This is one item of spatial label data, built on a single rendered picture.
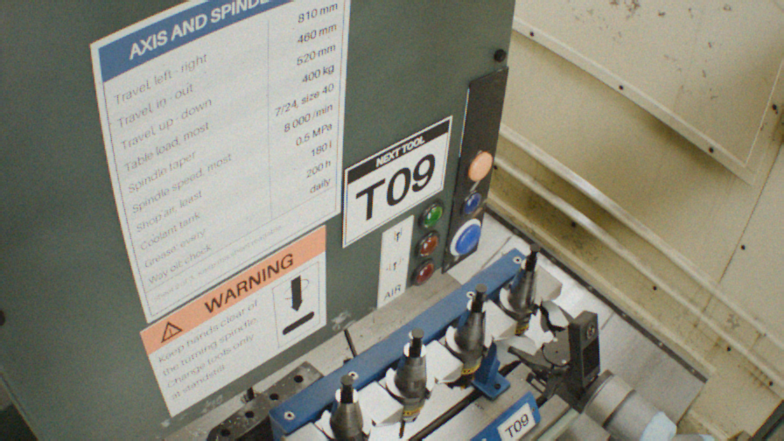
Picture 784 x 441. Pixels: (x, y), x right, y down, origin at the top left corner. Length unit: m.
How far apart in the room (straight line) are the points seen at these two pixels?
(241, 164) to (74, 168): 0.12
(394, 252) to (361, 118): 0.15
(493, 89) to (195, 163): 0.26
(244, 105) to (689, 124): 1.01
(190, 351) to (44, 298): 0.14
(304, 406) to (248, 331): 0.44
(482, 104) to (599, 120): 0.89
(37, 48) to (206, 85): 0.11
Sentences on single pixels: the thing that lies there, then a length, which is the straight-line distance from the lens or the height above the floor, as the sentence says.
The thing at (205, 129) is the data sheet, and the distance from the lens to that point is 0.40.
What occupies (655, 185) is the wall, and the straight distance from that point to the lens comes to 1.43.
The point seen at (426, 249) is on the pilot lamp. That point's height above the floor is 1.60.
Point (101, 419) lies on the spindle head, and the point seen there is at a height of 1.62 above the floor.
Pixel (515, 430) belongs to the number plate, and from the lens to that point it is 1.31.
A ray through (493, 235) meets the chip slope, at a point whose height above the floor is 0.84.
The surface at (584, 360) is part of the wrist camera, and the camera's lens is 1.06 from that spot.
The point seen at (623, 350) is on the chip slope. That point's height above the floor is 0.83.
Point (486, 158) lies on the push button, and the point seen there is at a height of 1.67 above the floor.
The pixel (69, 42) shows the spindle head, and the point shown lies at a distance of 0.33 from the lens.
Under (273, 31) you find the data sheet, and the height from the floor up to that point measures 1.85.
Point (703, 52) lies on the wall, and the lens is 1.25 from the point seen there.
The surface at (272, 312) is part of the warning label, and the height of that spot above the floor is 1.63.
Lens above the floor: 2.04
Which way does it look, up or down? 43 degrees down
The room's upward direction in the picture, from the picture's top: 5 degrees clockwise
